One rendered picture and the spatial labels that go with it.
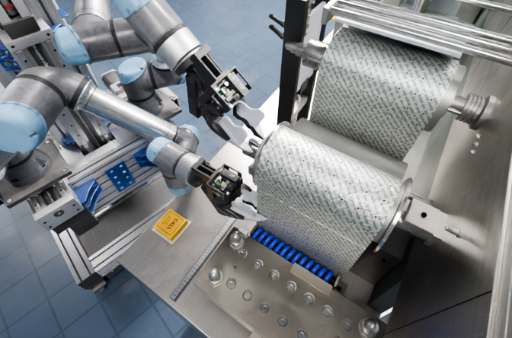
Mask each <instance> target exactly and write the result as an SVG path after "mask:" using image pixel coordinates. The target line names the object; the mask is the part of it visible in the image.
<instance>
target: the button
mask: <svg viewBox="0 0 512 338"><path fill-rule="evenodd" d="M187 224H188V222H187V219H185V218H184V217H182V216H181V215H179V214H177V213H176V212H175V211H173V210H172V209H169V210H168V211H167V212H166V213H165V214H164V215H163V216H162V217H161V218H160V219H159V221H158V222H157V223H156V224H155V225H154V228H155V230H156V231H158V232H160V233H161V234H163V235H164V236H165V237H166V238H167V239H169V240H170V241H173V240H174V239H175V238H176V237H177V236H178V235H179V234H180V232H181V231H182V230H183V229H184V227H185V226H186V225H187Z"/></svg>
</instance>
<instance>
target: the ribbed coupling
mask: <svg viewBox="0 0 512 338"><path fill-rule="evenodd" d="M458 90H459V87H458V89H457V91H456V93H455V95H454V97H453V99H452V100H451V102H450V104H449V106H448V107H447V109H446V111H445V112H444V114H445V113H446V112H447V111H448V112H451V113H454V114H455V117H454V119H455V120H458V121H462V122H463V123H467V124H469V129H472V130H475V131H476V130H477V129H479V128H480V127H481V126H482V124H483V123H484V122H485V121H486V119H487V118H488V116H489V115H490V113H491V111H492V110H493V108H494V105H495V102H496V97H494V96H491V95H488V96H487V97H486V98H484V97H481V96H477V95H476V94H472V93H469V94H468V95H467V96H466V97H463V96H460V95H458V94H457V92H458ZM444 114H443V115H442V117H443V116H444ZM442 117H441V118H442Z"/></svg>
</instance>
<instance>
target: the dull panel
mask: <svg viewBox="0 0 512 338"><path fill-rule="evenodd" d="M473 57H474V56H471V55H468V57H467V58H466V60H465V62H464V63H463V64H462V65H464V66H465V67H466V71H465V74H464V76H463V78H462V81H461V83H460V85H459V90H458V92H457V94H458V95H460V96H461V95H462V91H463V88H464V86H465V83H466V79H467V76H468V73H469V70H470V67H471V64H472V60H473ZM454 116H455V114H454V113H451V112H448V111H447V112H446V113H445V114H444V116H443V117H442V118H440V120H439V122H438V123H437V124H436V126H435V127H434V128H433V131H432V133H431V135H430V138H429V141H428V143H427V147H426V149H425V151H424V155H423V157H422V159H421V163H420V165H419V168H418V171H417V173H416V176H415V178H414V182H413V184H412V188H411V191H414V192H416V193H418V194H420V195H422V196H425V197H427V198H428V196H429V194H430V190H431V187H432V185H433V182H434V178H435V175H436V172H437V168H438V166H439V163H440V159H441V157H442V154H443V150H444V147H445V144H446V141H447V138H448V135H449V133H450V128H451V126H452V123H453V119H454ZM410 201H411V200H409V199H408V200H407V202H406V204H405V207H404V208H403V210H404V211H406V212H407V209H408V206H409V203H410ZM414 239H415V236H413V235H410V238H409V240H408V244H407V247H406V249H405V253H404V256H403V258H402V260H401V261H400V262H399V263H398V264H397V265H396V266H394V267H393V268H392V269H391V270H389V271H388V272H387V273H386V274H385V275H384V276H383V277H382V278H381V279H380V280H378V281H377V282H376V284H375V285H374V288H373V291H372V294H371V296H370V299H369V302H368V304H367V306H369V307H370V308H372V309H373V310H375V311H377V312H379V313H380V314H382V313H383V312H385V311H387V310H389V309H390V308H392V307H393V305H394V303H395V299H396V296H397V294H398V289H399V286H400V284H401V281H402V277H403V275H404V272H405V268H406V265H407V262H408V258H409V256H410V253H411V249H412V247H413V243H414Z"/></svg>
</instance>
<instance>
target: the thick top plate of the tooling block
mask: <svg viewBox="0 0 512 338"><path fill-rule="evenodd" d="M238 230H239V229H237V228H236V227H235V226H234V227H233V228H232V230H231V231H230V232H229V233H228V235H227V236H226V238H225V239H224V240H223V242H222V243H221V244H220V245H219V247H218V248H217V249H216V251H215V253H214V254H213V255H212V256H211V258H210V259H209V260H208V262H207V263H206V265H205V266H204V267H203V268H202V270H201V271H200V272H199V274H198V275H197V277H196V278H195V280H194V281H193V284H194V286H195V287H196V289H197V290H198V291H199V292H201V293H202V294H203V295H205V296H206V297H208V299H209V300H211V301H212V302H214V303H215V304H216V305H218V306H219V307H220V308H221V309H223V310H224V311H225V312H226V313H228V314H229V315H231V316H232V317H233V318H235V319H236V320H237V321H238V322H239V323H240V324H242V325H243V326H245V327H246V328H247V329H249V330H250V331H251V332H252V331H253V330H254V331H255V332H256V333H258V334H259V335H260V336H262V337H263V338H365V337H363V336H362V335H361V334H360V331H359V329H358V324H359V321H360V320H361V319H363V318H368V317H369V318H372V319H374V320H375V321H376V322H377V323H378V325H379V332H378V333H377V334H376V335H375V336H374V337H373V338H383V337H384V333H385V331H386V327H387V324H386V323H384V322H383V321H381V320H380V319H378V318H377V317H375V316H373V315H372V314H371V313H369V312H367V311H365V310H364V309H362V308H361V307H360V306H358V305H356V304H354V303H353V302H352V301H350V300H348V299H347V298H345V297H344V296H343V295H341V294H339V293H337V292H336V291H335V290H333V289H332V290H331V293H330V295H329V296H328V297H327V298H326V297H325V296H323V295H321V294H320V293H318V292H317V291H316V290H314V289H312V288H310V287H309V286H307V285H306V284H305V283H303V282H301V281H300V280H298V279H297V278H296V277H294V276H292V275H291V274H289V272H290V269H291V268H292V266H293V264H292V263H291V262H289V261H288V260H286V259H284V258H283V257H281V256H280V255H278V254H277V253H275V252H273V251H272V250H271V249H269V248H267V247H265V246H264V245H263V244H261V243H260V242H258V241H256V240H255V239H254V238H252V237H250V236H248V237H247V238H246V239H245V238H244V237H243V238H244V245H243V246H242V248H240V249H237V250H235V249H233V248H231V247H230V245H229V239H230V235H231V234H232V233H233V232H234V231H237V232H238ZM211 269H218V270H219V271H220V272H222V274H223V276H224V280H223V283H222V285H221V286H219V287H216V288H214V287H212V286H210V285H209V283H208V281H207V279H208V274H209V271H210V270H211Z"/></svg>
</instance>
